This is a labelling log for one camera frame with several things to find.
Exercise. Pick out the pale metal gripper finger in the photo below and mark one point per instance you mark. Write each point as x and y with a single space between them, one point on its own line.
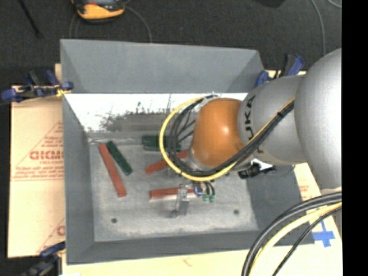
180 196
184 207

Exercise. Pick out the red-brown flat block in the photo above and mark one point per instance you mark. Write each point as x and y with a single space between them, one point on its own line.
156 165
164 193
112 171

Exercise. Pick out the dark green flat block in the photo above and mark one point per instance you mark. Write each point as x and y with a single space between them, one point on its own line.
151 142
119 158

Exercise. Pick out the grey metal bin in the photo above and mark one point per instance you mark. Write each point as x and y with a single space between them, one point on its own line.
149 68

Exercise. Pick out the black cylinder on white bracket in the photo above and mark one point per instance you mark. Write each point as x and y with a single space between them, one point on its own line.
251 170

